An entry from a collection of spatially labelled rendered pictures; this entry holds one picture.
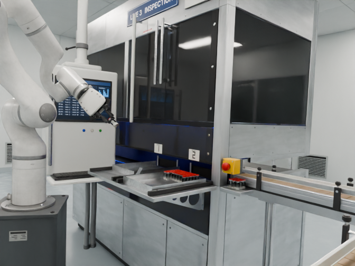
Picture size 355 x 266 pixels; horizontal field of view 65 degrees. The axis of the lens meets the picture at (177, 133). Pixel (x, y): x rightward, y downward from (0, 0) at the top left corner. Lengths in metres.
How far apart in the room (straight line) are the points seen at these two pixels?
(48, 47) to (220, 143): 0.89
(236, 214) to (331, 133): 4.61
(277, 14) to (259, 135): 0.74
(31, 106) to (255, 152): 1.18
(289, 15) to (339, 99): 4.17
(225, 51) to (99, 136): 1.14
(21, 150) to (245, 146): 1.09
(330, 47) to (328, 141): 1.81
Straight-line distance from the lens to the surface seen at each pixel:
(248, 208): 1.73
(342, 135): 6.02
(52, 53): 1.27
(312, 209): 1.35
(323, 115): 6.15
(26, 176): 1.20
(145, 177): 1.55
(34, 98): 1.14
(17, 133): 1.24
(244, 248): 1.80
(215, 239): 1.57
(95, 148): 2.14
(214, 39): 1.55
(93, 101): 1.26
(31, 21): 1.23
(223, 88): 1.45
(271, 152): 1.83
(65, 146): 2.08
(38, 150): 1.19
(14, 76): 1.15
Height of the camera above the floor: 1.22
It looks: 3 degrees down
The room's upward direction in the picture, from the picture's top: 2 degrees clockwise
